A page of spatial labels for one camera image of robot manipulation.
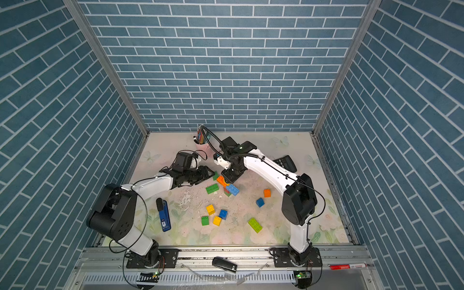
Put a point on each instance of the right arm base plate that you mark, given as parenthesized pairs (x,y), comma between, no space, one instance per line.
(288,257)

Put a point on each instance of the pink pen cup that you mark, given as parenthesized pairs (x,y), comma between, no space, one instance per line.
(207,149)

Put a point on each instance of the small orange lego brick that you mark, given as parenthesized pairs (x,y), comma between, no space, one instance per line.
(267,193)

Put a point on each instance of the black calculator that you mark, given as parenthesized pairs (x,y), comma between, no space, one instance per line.
(287,163)

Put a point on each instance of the long orange lego brick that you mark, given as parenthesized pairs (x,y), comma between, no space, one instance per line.
(220,179)

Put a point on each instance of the black remote on rail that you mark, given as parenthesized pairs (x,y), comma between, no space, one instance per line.
(224,264)

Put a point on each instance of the long lime lego brick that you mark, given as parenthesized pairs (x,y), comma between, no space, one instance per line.
(253,223)

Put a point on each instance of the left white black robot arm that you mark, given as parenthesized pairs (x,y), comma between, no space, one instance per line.
(113,212)

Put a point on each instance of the red marker pen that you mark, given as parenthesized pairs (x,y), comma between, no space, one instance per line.
(348,266)

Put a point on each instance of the yellow lego lower left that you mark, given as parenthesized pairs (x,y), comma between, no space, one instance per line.
(210,209)

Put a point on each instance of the yellow lego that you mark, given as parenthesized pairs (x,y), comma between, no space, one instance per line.
(210,209)
(217,220)

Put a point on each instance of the blue black usb device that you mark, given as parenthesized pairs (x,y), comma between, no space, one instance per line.
(163,212)

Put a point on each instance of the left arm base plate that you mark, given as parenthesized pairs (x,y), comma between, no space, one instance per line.
(168,258)

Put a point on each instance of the yellow lego bottom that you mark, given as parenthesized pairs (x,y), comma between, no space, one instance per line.
(217,220)

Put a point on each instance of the long light blue lego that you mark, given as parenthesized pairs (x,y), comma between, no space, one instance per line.
(232,189)

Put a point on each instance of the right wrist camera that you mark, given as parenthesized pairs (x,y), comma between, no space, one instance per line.
(221,162)

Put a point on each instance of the small blue lego right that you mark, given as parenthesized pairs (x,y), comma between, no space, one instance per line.
(260,202)

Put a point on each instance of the small blue lego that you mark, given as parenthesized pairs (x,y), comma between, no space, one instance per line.
(223,214)
(260,202)

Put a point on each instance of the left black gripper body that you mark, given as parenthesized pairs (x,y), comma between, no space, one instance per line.
(194,176)

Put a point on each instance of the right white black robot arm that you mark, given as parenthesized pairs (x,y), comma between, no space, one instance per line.
(298,194)

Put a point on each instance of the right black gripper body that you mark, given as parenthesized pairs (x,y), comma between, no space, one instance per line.
(232,174)

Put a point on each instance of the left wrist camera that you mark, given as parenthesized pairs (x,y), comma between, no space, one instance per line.
(194,164)

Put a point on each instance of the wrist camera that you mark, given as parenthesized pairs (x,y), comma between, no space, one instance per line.
(221,162)
(194,164)

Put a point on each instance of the small green lego bottom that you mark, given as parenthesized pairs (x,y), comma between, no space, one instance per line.
(205,220)

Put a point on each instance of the small blue lego lower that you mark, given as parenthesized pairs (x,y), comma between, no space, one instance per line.
(223,214)

